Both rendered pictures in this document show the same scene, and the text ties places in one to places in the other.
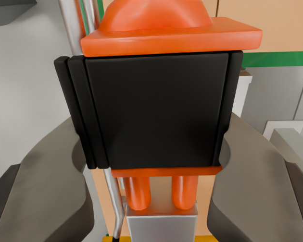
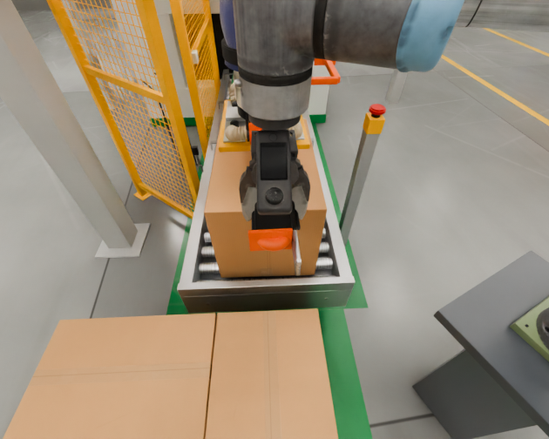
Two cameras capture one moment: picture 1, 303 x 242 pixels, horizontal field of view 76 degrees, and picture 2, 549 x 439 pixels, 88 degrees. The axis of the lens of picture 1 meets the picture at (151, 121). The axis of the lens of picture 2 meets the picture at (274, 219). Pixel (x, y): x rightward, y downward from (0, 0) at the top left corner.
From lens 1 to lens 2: 0.39 m
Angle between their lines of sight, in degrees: 9
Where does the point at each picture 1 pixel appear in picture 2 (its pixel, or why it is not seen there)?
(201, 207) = (230, 167)
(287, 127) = (116, 249)
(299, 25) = (131, 340)
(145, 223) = not seen: hidden behind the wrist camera
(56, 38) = (389, 346)
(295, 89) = (107, 293)
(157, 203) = not seen: hidden behind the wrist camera
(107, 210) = (311, 163)
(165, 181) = not seen: hidden behind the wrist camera
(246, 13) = (183, 350)
